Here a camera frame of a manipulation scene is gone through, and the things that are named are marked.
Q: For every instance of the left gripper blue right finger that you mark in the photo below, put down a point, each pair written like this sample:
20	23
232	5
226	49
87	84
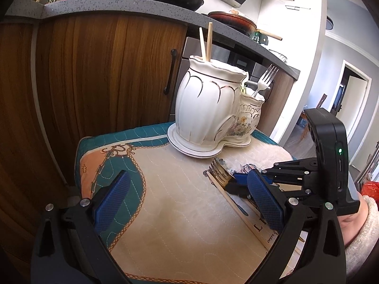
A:
270	209

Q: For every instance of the light wooden chopstick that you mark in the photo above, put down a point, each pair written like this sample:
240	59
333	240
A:
209	41
202	44

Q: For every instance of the green kettle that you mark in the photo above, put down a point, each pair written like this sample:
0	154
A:
262	37

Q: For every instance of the white ceramic double utensil holder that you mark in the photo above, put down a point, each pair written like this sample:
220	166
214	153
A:
213	109

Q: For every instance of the patterned teal beige cushion mat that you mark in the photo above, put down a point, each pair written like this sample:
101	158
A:
173	226

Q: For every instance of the black cabinet door handle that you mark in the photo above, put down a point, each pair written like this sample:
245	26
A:
173	53

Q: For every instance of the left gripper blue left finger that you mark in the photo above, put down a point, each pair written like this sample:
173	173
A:
108	200

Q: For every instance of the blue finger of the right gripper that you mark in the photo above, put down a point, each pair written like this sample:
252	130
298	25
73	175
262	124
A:
249	178

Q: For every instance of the person's right hand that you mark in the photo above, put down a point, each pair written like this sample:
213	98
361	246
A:
351	225

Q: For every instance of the red brown casserole pot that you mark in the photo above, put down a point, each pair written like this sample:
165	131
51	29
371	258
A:
235	21

